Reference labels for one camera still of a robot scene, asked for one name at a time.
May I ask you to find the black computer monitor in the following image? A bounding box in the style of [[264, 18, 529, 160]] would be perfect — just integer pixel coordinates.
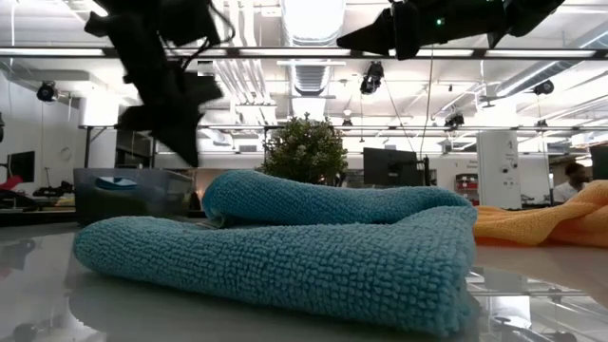
[[363, 146, 428, 187], [590, 143, 608, 181]]

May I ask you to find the orange microfiber towel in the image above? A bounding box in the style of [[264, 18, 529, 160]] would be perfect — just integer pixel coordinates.
[[472, 179, 608, 249]]

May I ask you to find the small artificial potted plant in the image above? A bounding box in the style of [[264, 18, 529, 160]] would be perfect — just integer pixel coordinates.
[[257, 112, 351, 187]]

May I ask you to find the silver ceiling air duct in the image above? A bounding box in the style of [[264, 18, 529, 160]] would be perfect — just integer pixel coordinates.
[[279, 0, 347, 96]]

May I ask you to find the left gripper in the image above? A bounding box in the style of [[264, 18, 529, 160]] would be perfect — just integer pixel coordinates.
[[84, 0, 224, 168]]

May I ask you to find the white pillar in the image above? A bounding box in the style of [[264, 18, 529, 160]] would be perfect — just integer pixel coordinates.
[[476, 129, 523, 210]]

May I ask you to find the person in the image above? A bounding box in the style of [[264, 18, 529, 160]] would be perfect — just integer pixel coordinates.
[[552, 161, 594, 205]]

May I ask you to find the black wall screen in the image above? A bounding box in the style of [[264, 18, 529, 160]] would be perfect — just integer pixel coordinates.
[[7, 150, 36, 184]]

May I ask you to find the black overhead frame rail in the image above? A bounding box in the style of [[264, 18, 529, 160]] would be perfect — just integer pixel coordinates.
[[0, 46, 608, 60]]

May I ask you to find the red parts shelf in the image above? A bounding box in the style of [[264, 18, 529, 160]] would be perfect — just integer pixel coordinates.
[[454, 173, 480, 208]]

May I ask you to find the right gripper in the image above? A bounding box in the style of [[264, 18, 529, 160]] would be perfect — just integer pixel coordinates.
[[336, 0, 507, 61]]

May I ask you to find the grey plastic bin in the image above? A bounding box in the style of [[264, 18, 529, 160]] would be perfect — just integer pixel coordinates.
[[72, 166, 197, 226]]

